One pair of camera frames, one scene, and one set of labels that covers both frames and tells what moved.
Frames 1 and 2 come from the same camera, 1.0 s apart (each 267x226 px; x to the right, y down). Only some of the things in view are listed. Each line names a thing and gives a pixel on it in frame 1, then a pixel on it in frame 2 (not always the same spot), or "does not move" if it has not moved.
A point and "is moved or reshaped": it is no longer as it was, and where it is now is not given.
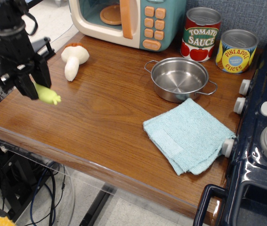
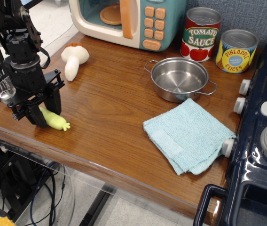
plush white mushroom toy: (73, 54) does not move
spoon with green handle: (46, 95) is moved or reshaped
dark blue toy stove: (256, 180) does not move
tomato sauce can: (201, 26) does not move
